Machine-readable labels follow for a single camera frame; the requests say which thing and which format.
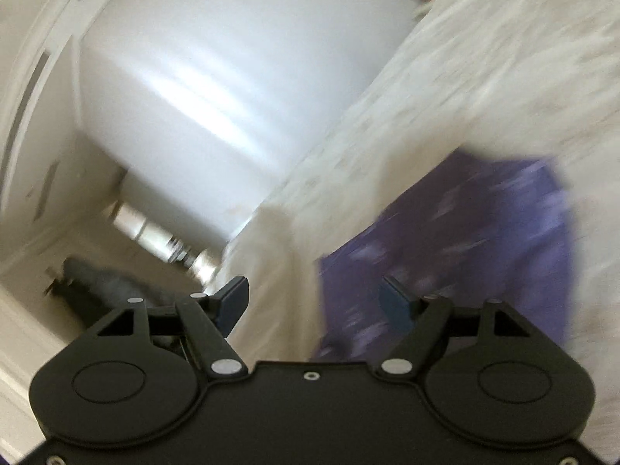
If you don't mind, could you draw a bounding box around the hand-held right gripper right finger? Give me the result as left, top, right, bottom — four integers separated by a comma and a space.
379, 276, 531, 379

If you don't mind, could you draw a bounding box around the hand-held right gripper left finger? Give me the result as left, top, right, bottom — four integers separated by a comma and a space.
97, 275, 251, 379

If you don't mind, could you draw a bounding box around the purple hooded garment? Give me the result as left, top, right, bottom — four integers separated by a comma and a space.
310, 150, 579, 364

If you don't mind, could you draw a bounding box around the shiny pale cylinder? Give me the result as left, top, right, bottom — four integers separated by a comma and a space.
109, 203, 221, 284

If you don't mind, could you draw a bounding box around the dark grey cloth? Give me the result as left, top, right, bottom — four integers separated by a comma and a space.
46, 256, 195, 350

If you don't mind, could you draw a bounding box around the bed with white bedspread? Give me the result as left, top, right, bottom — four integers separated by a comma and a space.
220, 0, 620, 398

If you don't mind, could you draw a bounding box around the white panelled door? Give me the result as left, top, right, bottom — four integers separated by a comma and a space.
0, 0, 127, 262

